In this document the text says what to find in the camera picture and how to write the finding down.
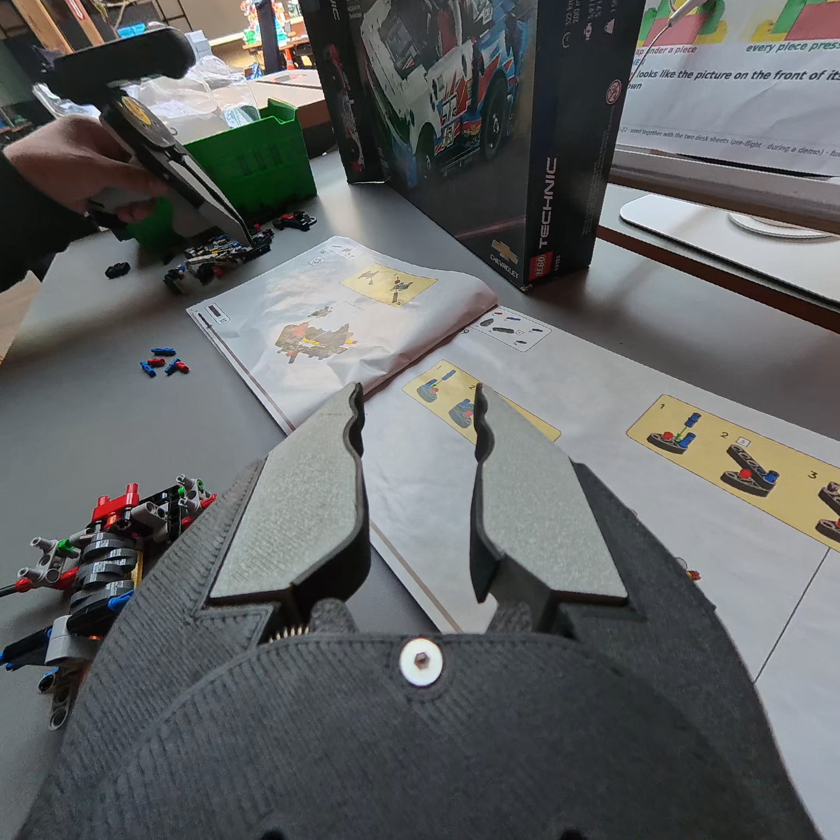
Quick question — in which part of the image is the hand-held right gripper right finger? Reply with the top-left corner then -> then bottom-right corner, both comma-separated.
469,384 -> 629,631

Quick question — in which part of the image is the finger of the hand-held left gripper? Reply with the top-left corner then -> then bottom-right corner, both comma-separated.
161,143 -> 257,248
171,196 -> 250,242

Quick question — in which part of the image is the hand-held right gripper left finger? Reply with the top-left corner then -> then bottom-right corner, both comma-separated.
208,382 -> 371,608

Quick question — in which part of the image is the pile of lego pieces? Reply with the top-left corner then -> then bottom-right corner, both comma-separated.
105,210 -> 318,294

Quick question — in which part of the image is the black lego chassis assembly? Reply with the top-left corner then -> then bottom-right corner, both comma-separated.
0,476 -> 217,731

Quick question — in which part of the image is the lego instruction booklet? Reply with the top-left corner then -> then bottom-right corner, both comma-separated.
187,236 -> 840,808

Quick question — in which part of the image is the person's left hand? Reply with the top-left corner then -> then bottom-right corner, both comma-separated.
3,115 -> 173,224

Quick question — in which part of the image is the green plastic bin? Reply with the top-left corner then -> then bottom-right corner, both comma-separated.
125,98 -> 318,253

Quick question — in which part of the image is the clear plastic bag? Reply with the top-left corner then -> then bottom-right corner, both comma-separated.
33,56 -> 263,132

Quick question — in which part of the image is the white background table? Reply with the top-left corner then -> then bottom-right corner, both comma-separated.
246,66 -> 342,158

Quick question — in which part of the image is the colourful toy display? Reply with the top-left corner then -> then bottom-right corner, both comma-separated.
239,0 -> 312,70

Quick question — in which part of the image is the white computer monitor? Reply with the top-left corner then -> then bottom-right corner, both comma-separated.
594,0 -> 840,332

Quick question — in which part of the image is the dark car picture box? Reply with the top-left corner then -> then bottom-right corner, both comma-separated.
298,0 -> 647,293

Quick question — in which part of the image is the white printed instruction sheet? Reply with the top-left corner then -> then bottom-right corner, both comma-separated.
617,0 -> 840,178

